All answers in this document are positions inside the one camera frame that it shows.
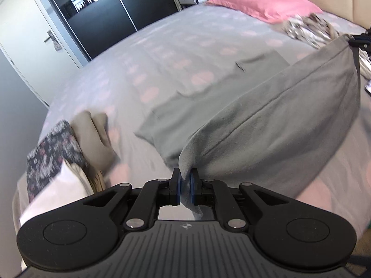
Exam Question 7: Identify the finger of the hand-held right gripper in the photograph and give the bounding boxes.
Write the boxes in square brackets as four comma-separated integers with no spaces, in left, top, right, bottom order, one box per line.
[347,27,371,56]

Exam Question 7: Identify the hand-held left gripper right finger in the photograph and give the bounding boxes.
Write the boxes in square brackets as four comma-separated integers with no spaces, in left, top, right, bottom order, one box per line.
[189,168,291,231]

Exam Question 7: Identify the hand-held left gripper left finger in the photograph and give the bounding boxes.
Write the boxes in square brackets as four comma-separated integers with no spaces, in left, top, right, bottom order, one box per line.
[83,168,183,231]

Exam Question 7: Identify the grey shirt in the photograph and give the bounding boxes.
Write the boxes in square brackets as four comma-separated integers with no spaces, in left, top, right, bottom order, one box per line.
[135,34,361,219]

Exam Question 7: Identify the black white patterned garment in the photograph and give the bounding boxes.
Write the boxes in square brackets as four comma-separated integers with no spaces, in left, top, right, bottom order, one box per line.
[282,13,371,78]

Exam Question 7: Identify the beige folded cloth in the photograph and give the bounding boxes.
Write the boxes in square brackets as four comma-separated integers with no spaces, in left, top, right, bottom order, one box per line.
[71,111,118,193]

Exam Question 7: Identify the pink pillow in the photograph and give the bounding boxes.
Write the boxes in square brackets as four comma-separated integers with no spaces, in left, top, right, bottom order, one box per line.
[206,0,323,24]

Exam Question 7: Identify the white folded cloth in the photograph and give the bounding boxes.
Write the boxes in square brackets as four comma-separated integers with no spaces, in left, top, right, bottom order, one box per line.
[19,159,95,230]

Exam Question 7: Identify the dark floral folded cloth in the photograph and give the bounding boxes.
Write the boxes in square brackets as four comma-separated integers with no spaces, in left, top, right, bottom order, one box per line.
[27,120,88,199]

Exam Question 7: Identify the grey pink polka-dot bed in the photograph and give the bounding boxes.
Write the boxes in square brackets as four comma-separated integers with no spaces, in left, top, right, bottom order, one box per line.
[12,1,371,270]

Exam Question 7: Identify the black glossy wardrobe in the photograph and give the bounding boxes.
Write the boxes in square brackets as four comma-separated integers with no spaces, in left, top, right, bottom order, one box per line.
[38,0,187,61]

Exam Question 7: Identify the white door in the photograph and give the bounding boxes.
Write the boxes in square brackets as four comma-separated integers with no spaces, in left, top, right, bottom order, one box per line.
[0,0,85,108]

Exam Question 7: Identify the metal door handle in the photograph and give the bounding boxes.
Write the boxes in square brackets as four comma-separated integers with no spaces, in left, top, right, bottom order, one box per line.
[43,30,62,52]

